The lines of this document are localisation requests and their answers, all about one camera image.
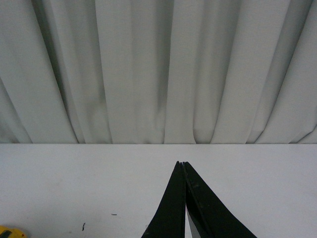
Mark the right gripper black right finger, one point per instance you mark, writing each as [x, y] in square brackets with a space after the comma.
[208, 216]

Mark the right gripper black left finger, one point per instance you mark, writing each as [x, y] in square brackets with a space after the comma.
[169, 219]

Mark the yellow beetle toy car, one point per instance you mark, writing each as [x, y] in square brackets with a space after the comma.
[6, 232]

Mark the grey pleated curtain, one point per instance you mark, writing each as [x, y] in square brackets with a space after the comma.
[158, 71]

